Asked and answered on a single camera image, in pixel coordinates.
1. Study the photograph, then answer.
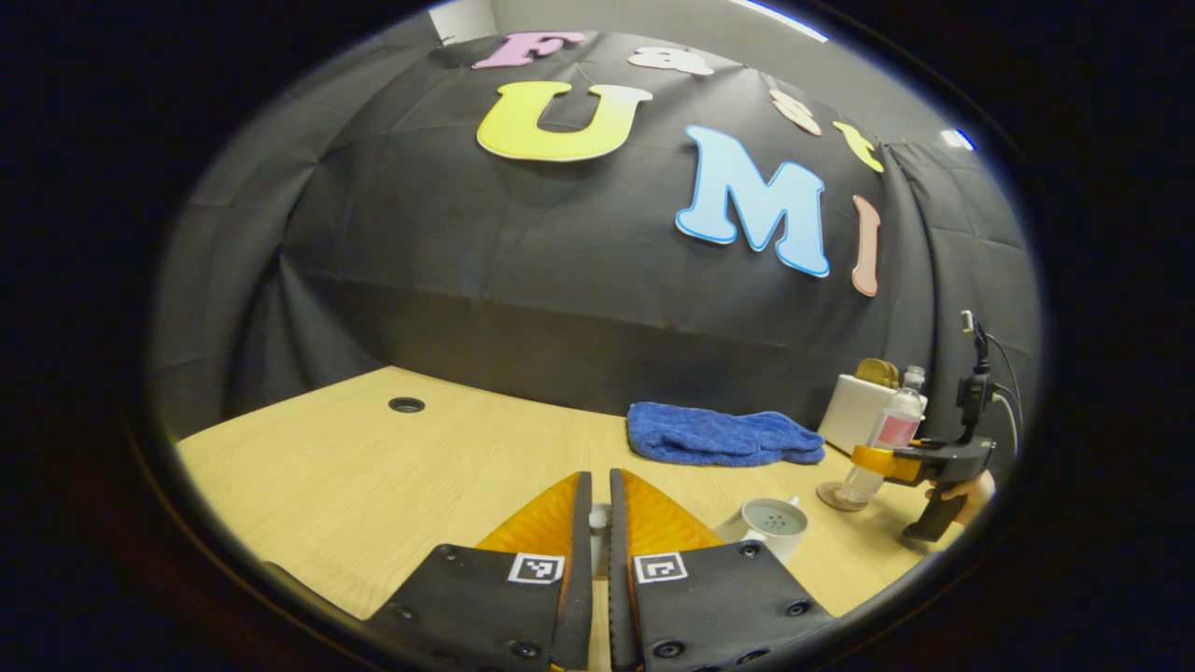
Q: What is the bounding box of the white teacup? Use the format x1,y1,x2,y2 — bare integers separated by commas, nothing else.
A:
714,497,809,566

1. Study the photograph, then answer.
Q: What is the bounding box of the clear water bottle pink label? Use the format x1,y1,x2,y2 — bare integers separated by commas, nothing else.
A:
837,365,928,505

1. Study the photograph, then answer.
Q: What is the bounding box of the white toaster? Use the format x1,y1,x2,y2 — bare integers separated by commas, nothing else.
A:
818,373,930,456

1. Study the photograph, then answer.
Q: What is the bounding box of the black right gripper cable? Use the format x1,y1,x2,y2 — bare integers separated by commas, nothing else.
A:
980,331,1025,440

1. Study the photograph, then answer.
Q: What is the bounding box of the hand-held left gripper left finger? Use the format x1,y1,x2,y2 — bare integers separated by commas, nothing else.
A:
364,470,595,672

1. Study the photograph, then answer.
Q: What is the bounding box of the long ceiling light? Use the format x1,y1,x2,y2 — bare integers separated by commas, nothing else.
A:
728,0,830,43

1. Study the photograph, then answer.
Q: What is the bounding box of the blue towel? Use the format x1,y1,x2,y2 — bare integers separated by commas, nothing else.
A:
626,401,826,468

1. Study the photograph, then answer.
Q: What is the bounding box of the round brown coaster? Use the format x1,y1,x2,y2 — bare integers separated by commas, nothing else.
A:
817,480,869,513

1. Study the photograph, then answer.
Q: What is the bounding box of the black backdrop cloth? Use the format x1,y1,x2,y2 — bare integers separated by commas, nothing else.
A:
149,19,1042,440

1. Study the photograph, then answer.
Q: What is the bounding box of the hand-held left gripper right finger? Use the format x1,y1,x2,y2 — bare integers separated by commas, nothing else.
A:
609,468,835,672

